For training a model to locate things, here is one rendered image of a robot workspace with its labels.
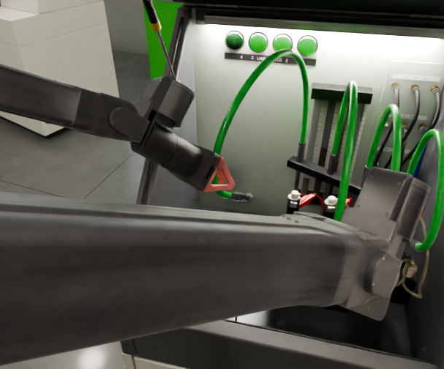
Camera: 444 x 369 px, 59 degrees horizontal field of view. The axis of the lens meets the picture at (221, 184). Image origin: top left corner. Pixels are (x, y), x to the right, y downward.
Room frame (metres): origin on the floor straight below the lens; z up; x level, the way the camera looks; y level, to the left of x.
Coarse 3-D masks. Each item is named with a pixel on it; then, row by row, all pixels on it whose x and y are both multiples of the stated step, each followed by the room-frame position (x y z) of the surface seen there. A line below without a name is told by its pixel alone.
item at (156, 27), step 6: (144, 0) 0.79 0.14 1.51; (150, 0) 0.80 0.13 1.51; (144, 6) 0.81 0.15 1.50; (150, 6) 0.80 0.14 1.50; (150, 12) 0.81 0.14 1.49; (156, 12) 0.82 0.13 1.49; (150, 18) 0.81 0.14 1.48; (156, 18) 0.81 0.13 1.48; (156, 24) 0.82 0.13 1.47; (156, 30) 0.82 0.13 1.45; (162, 42) 0.84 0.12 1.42; (162, 48) 0.85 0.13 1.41; (168, 60) 0.86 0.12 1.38; (168, 66) 0.87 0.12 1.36; (174, 78) 0.88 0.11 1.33
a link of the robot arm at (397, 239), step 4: (396, 236) 0.27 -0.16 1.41; (400, 236) 0.27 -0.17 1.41; (396, 240) 0.27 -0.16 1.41; (400, 240) 0.27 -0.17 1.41; (392, 244) 0.27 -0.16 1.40; (396, 244) 0.26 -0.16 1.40; (392, 248) 0.26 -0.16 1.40; (396, 248) 0.26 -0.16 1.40; (392, 252) 0.26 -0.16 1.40; (396, 252) 0.26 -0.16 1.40; (396, 280) 0.24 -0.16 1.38; (396, 284) 0.24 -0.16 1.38; (392, 288) 0.24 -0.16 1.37; (376, 296) 0.24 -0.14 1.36
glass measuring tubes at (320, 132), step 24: (312, 96) 0.92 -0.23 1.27; (336, 96) 0.91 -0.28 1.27; (360, 96) 0.90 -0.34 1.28; (312, 120) 0.93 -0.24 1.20; (336, 120) 0.93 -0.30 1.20; (360, 120) 0.90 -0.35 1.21; (312, 144) 0.92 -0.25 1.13; (336, 168) 0.91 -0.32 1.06; (312, 192) 0.93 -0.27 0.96; (336, 192) 0.92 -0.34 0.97
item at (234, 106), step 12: (264, 60) 0.71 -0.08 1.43; (300, 60) 0.81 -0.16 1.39; (252, 72) 0.68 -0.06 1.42; (252, 84) 0.67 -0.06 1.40; (240, 96) 0.64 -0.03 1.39; (228, 120) 0.61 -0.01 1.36; (216, 144) 0.59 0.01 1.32; (300, 144) 0.88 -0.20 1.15; (216, 180) 0.58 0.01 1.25; (216, 192) 0.59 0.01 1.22; (228, 192) 0.62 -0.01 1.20
